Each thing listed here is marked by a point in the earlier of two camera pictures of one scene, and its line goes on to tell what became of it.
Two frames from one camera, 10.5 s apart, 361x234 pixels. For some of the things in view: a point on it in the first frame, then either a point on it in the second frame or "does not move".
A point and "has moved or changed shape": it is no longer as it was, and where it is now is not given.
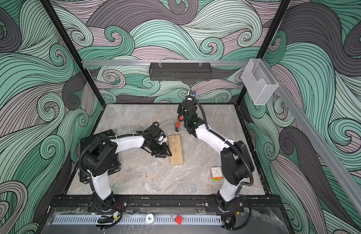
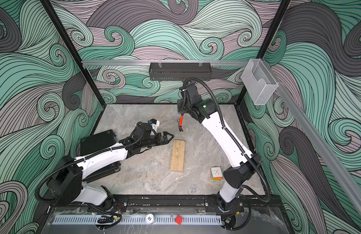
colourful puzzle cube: (215, 173) does not move
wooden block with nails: (175, 149) has moved or changed shape
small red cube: (178, 220) does not move
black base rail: (167, 203) does not move
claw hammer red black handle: (177, 125) has moved or changed shape
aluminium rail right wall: (321, 146) does not move
